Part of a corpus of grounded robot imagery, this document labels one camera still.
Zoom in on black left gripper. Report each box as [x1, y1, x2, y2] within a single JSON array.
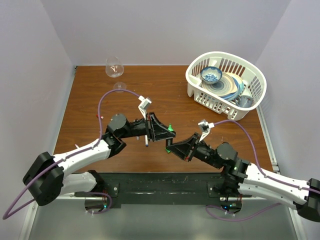
[[119, 112, 176, 142]]

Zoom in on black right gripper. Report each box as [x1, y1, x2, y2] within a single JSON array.
[[166, 132, 222, 169]]

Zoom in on green highlighter with black body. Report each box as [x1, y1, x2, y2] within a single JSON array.
[[167, 123, 174, 132]]

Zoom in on white blue acrylic marker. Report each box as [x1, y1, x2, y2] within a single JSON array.
[[144, 135, 149, 147]]

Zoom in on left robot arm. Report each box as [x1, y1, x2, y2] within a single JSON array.
[[22, 112, 176, 206]]

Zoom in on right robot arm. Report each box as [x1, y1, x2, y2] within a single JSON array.
[[165, 133, 320, 222]]

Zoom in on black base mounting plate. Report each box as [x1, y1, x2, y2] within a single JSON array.
[[84, 181, 243, 213]]

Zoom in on blue white patterned bowl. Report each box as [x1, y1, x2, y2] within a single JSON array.
[[200, 66, 223, 85]]

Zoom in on striped beige plate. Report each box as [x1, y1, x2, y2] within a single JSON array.
[[202, 73, 237, 97]]

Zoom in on grey patterned mug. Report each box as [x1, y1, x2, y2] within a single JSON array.
[[234, 95, 253, 108]]

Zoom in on clear wine glass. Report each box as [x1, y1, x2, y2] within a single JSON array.
[[105, 56, 127, 93]]

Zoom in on blue rimmed plate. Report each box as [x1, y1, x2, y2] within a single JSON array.
[[222, 73, 245, 102]]

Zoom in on white plastic dish basket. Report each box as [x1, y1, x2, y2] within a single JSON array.
[[185, 51, 267, 121]]

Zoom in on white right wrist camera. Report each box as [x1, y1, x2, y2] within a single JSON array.
[[198, 119, 215, 142]]

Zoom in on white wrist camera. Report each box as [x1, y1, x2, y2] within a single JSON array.
[[198, 119, 215, 142], [138, 95, 152, 119]]

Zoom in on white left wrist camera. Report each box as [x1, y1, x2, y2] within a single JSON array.
[[138, 95, 152, 119]]

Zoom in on black table edge rail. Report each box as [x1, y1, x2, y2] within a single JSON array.
[[67, 171, 253, 201]]

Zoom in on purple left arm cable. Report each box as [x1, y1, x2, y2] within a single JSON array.
[[2, 89, 141, 221]]

